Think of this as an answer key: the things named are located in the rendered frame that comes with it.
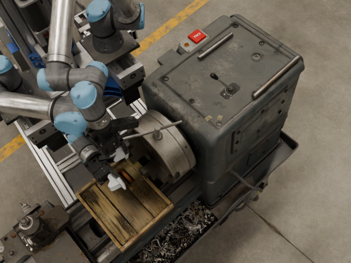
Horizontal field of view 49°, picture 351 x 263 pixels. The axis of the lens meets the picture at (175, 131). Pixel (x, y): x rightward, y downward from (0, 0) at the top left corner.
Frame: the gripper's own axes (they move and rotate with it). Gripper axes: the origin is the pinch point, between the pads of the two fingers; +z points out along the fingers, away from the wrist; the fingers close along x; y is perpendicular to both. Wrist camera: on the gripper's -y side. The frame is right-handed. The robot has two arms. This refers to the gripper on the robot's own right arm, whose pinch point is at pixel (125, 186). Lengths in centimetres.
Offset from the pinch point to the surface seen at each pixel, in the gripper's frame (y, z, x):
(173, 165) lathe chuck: -18.7, 10.3, 8.6
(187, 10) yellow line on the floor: -162, -146, -108
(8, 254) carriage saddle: 55, -18, -17
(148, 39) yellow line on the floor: -113, -144, -108
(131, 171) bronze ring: -5.4, -1.3, 4.0
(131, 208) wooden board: 2.4, 2.3, -19.0
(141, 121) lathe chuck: -21.2, -11.4, 14.1
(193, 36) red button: -65, -26, 19
